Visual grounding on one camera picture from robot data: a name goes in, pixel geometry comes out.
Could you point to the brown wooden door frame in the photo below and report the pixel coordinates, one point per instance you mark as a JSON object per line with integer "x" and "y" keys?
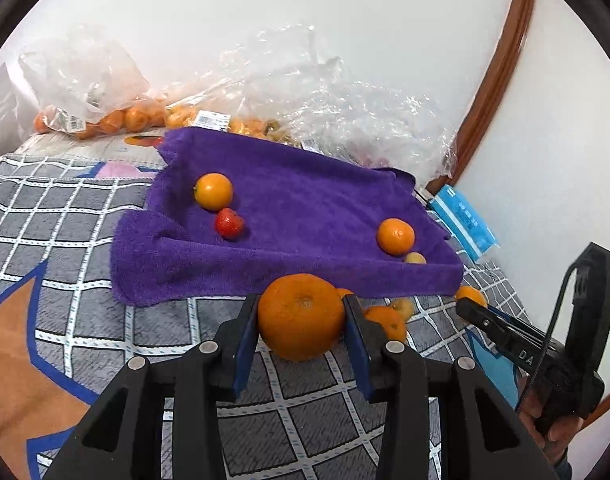
{"x": 505, "y": 60}

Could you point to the large crumpled clear plastic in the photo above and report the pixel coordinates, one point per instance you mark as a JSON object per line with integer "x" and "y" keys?
{"x": 365, "y": 110}

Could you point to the person's right hand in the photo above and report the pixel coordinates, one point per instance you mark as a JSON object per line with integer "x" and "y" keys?
{"x": 555, "y": 442}

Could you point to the large orange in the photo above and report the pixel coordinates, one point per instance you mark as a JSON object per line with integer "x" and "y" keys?
{"x": 301, "y": 317}
{"x": 395, "y": 235}

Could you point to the red strawberry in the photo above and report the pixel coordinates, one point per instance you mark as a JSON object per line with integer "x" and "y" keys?
{"x": 229, "y": 223}

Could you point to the printed bed sheet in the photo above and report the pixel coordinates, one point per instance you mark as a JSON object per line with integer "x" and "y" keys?
{"x": 85, "y": 147}

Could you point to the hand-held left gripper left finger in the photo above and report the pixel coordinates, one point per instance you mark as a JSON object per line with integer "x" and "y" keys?
{"x": 242, "y": 355}

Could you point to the purple towel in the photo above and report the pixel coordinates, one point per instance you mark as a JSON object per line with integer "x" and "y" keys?
{"x": 295, "y": 220}

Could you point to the heap of tangerines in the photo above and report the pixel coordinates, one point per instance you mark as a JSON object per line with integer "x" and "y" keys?
{"x": 250, "y": 126}
{"x": 130, "y": 119}

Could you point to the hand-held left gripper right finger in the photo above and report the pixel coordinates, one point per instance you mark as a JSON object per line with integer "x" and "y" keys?
{"x": 357, "y": 350}

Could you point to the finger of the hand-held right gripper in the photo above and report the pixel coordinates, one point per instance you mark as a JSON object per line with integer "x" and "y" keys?
{"x": 505, "y": 337}

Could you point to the small yellow fruit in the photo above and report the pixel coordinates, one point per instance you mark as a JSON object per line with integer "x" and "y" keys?
{"x": 414, "y": 258}
{"x": 402, "y": 307}

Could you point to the labelled clear plastic bag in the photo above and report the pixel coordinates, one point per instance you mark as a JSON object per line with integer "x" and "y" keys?
{"x": 210, "y": 120}

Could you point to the blue tissue box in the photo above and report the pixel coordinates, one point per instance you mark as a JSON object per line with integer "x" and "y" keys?
{"x": 465, "y": 225}

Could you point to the grey checked star blanket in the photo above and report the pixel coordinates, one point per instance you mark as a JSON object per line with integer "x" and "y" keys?
{"x": 60, "y": 220}

